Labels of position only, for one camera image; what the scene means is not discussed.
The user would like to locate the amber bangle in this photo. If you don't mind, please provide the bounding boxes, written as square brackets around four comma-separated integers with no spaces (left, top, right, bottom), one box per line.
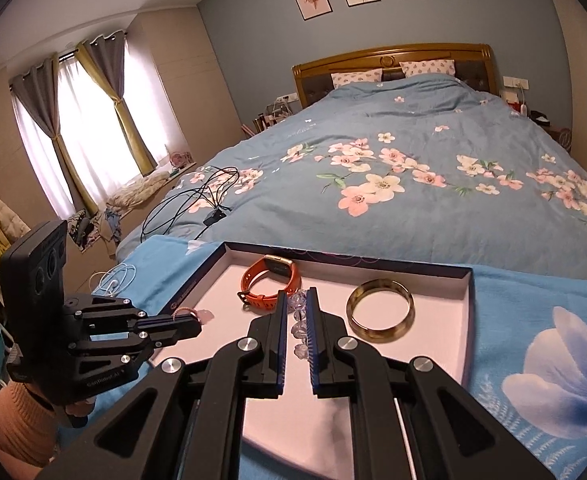
[346,280,415,345]

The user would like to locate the white patterned pillow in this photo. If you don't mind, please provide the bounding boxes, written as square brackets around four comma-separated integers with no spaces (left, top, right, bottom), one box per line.
[399,59,457,78]
[331,70,384,88]

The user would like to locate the cream window seat blanket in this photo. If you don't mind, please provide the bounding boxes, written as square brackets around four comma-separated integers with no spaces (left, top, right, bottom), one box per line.
[106,170,172,208]

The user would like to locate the person's left hand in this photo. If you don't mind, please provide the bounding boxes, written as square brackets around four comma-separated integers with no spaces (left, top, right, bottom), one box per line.
[56,396,97,418]

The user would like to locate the grey and olive curtain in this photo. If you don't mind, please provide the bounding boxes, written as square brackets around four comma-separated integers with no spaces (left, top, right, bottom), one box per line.
[76,30,157,176]
[8,52,99,221]

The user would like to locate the white earphones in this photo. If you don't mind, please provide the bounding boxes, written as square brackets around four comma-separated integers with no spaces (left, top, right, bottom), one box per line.
[91,264,137,296]

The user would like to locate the cluttered nightstand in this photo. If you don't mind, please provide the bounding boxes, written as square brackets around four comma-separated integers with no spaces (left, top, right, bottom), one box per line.
[241,100,299,136]

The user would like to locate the orange smartwatch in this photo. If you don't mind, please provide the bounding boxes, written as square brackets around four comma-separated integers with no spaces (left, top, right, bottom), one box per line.
[238,255,301,311]

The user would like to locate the black cable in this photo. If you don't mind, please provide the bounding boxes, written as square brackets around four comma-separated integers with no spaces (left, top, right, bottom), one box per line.
[141,165,242,251]

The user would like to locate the pile of clothes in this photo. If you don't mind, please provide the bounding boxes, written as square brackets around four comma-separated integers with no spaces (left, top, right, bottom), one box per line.
[68,210,124,256]

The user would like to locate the dark blue box tray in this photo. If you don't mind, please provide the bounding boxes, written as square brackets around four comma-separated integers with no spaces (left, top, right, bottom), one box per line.
[146,241,475,480]

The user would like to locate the pink flower ring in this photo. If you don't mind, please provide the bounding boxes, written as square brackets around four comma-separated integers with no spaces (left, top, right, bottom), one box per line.
[174,307,215,326]

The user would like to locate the wooden bed headboard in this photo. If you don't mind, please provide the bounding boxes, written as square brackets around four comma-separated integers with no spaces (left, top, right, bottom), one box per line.
[292,42,501,110]

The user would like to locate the dark nightstand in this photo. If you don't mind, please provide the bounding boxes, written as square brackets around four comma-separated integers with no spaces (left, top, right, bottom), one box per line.
[528,110,574,151]

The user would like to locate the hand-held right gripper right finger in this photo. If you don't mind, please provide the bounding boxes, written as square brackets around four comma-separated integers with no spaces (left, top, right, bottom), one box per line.
[307,287,557,480]

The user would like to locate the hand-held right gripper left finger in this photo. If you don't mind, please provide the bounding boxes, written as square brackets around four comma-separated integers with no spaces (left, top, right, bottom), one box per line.
[34,288,290,480]

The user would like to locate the person's left forearm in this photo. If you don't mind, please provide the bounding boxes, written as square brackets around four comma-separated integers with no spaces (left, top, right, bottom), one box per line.
[0,375,69,468]

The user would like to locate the white quilted jacket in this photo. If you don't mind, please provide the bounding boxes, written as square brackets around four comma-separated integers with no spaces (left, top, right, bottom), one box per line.
[0,183,32,261]

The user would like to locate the blue floral duvet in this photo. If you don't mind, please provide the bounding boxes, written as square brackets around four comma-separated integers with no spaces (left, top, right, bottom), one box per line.
[116,74,587,281]

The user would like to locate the white sheer curtain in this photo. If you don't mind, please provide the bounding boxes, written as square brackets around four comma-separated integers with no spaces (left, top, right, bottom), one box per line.
[14,35,174,211]

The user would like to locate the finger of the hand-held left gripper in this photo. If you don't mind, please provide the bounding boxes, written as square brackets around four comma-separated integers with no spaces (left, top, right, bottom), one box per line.
[71,324,203,361]
[64,296,197,333]

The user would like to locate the clear crystal bead bracelet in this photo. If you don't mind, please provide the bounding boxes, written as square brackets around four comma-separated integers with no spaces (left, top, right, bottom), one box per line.
[286,287,314,361]

